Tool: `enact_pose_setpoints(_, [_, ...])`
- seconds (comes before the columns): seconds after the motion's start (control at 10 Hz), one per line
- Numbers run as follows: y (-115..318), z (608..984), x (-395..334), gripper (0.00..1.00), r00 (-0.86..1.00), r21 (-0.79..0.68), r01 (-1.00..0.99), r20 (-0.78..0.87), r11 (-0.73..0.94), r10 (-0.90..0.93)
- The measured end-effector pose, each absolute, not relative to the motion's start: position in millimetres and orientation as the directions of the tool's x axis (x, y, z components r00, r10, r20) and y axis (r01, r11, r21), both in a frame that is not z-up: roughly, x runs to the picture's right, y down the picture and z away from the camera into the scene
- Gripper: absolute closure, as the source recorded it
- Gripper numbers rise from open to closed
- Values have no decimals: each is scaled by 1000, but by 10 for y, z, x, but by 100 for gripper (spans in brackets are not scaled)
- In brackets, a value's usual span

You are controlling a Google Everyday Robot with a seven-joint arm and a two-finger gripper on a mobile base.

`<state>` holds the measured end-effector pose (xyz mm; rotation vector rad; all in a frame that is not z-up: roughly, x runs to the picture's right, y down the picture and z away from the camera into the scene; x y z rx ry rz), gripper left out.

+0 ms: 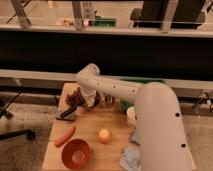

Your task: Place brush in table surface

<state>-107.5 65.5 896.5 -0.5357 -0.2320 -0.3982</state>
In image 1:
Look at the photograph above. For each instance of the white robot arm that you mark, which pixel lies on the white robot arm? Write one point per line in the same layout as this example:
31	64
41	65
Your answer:
159	123

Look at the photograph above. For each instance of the white cup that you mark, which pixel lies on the white cup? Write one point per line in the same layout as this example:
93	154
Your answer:
131	116

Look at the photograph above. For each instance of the orange carrot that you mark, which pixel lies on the orange carrot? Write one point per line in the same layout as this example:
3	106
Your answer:
65	137

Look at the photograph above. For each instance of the green bin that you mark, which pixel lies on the green bin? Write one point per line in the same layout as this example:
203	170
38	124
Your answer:
125	105

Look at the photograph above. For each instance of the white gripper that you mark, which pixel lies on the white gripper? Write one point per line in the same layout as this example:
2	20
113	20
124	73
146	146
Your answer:
89	95

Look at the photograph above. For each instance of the purple bowl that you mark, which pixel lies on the purple bowl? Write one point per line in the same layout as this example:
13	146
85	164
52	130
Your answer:
97	101

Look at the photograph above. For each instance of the blue grey cloth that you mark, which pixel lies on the blue grey cloth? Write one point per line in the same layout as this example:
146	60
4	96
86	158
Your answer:
130	159

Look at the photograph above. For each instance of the black office chair base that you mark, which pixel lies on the black office chair base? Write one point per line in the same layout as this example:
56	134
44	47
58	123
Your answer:
11	129

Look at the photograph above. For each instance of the red bowl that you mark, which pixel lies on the red bowl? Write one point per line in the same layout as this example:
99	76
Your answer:
75	154

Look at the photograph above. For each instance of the blue sponge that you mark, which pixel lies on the blue sponge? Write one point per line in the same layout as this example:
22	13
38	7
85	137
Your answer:
134	138

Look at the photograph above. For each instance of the black handled brush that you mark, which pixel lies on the black handled brush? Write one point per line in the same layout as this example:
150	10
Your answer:
69	111

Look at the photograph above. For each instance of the green box background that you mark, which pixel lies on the green box background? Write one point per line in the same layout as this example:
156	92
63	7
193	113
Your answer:
105	22

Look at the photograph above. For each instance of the black chair background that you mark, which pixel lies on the black chair background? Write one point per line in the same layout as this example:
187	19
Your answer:
177	14

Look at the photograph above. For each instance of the dark grape bunch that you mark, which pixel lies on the dark grape bunch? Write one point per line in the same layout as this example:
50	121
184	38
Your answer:
74	98

